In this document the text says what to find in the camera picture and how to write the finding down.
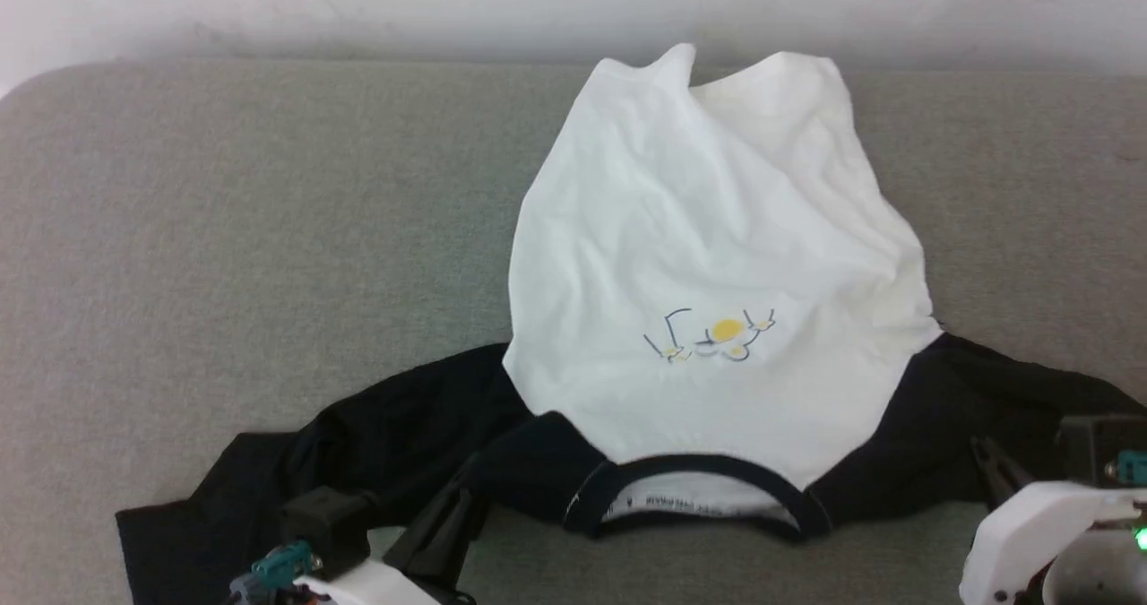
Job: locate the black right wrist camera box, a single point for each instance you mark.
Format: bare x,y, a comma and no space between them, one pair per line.
1093,448

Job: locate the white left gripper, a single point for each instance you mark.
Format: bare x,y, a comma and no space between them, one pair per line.
367,587

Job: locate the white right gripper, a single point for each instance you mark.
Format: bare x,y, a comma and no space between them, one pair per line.
1013,533

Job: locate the white and black t-shirt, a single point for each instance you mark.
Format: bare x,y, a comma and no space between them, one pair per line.
699,229

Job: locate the grey fabric sofa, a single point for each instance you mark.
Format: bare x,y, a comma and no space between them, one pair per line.
251,229

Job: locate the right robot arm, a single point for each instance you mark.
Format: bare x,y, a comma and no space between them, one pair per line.
1102,578

